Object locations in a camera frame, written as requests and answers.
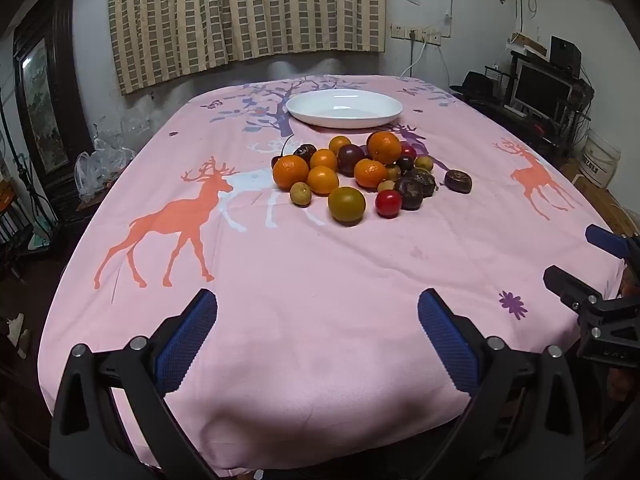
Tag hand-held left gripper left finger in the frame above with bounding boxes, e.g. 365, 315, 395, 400
48, 288, 219, 480

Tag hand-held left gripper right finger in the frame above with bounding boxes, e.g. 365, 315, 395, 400
417, 287, 586, 480

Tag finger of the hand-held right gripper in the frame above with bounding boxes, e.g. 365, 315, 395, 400
585, 224, 640, 261
543, 266, 608, 313

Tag dark red cherry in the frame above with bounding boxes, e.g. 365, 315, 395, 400
271, 135, 296, 170

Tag large orange tangerine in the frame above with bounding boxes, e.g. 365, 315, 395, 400
366, 131, 402, 165

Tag large dark purple tomato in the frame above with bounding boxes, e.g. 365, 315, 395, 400
337, 144, 365, 177

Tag white oval plate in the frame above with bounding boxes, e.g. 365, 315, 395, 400
285, 89, 404, 129

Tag white plastic bucket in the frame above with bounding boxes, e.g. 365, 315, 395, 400
582, 130, 621, 188

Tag pink deer print tablecloth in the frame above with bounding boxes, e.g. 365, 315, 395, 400
39, 74, 626, 478

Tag black desk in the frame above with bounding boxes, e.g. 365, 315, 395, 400
450, 90, 573, 158

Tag computer monitor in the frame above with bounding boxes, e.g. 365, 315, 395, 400
511, 57, 573, 111

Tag black speaker box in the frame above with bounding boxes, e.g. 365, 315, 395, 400
550, 36, 582, 78

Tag clear plastic bags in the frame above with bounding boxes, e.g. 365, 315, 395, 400
75, 115, 151, 203

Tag black hat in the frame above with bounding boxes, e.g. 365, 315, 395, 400
449, 71, 496, 96

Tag dark framed painting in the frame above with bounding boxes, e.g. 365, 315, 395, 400
12, 0, 93, 191

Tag beige checked curtain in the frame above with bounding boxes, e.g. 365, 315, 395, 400
107, 0, 388, 95

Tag white power cable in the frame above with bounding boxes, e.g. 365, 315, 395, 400
400, 40, 430, 79

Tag white wall sockets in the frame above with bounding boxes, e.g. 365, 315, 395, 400
391, 23, 442, 45

